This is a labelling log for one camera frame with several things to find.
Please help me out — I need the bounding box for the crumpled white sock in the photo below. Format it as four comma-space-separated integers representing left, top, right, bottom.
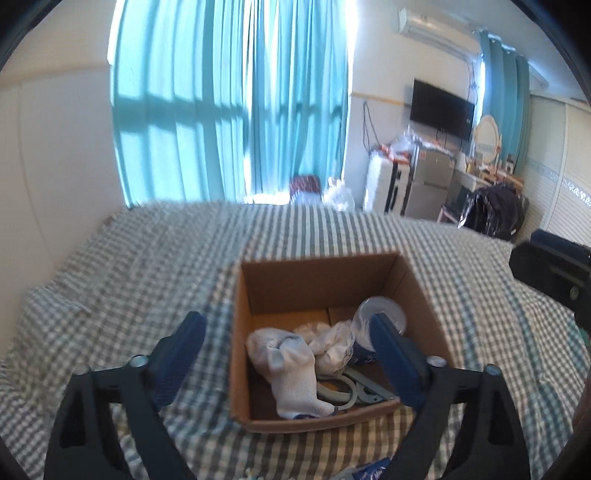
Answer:
294, 320, 356, 377

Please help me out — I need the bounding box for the red striped bag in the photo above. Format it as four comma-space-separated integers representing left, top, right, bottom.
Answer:
289, 174, 322, 206

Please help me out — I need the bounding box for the brown cardboard box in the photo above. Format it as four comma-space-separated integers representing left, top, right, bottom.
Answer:
229, 252, 456, 433

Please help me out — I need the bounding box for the wide teal window curtain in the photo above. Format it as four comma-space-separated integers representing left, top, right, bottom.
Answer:
112, 0, 350, 207

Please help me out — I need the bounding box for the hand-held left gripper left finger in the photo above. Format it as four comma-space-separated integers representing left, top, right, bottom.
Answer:
44, 311, 207, 480

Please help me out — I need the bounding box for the clear plastic round container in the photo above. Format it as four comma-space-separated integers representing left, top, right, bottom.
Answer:
350, 298, 408, 357

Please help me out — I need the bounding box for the round white mirror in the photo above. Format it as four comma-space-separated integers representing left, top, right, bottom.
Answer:
473, 115, 502, 165

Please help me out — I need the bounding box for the grey checked bed sheet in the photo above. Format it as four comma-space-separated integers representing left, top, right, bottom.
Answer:
0, 199, 583, 480

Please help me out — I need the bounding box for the clear plastic bag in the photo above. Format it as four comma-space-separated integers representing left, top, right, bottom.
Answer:
322, 176, 356, 212

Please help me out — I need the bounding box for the white wardrobe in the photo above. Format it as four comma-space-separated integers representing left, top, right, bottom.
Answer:
516, 93, 591, 243

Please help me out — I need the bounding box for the white wall air conditioner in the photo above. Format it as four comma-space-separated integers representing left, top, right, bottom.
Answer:
398, 8, 482, 57

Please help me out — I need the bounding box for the narrow teal curtain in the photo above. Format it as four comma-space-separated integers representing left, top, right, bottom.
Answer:
477, 29, 532, 177

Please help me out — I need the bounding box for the white washing machine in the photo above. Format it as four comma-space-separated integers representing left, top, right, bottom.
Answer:
362, 154, 411, 215

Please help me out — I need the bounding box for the blue printed packet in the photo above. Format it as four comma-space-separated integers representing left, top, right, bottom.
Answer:
343, 457, 393, 480

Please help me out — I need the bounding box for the silver refrigerator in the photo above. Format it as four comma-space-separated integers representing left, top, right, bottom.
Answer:
401, 147, 456, 221

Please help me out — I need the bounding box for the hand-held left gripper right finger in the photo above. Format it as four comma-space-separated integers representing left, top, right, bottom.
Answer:
369, 313, 532, 480

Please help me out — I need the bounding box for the black wall television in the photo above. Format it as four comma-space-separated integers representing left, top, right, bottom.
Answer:
410, 79, 476, 142

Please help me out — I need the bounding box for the wooden dressing desk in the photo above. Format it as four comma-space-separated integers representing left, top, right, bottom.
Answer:
454, 161, 526, 191

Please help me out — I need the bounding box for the dark backpack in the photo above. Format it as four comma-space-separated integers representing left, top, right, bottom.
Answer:
464, 182, 528, 241

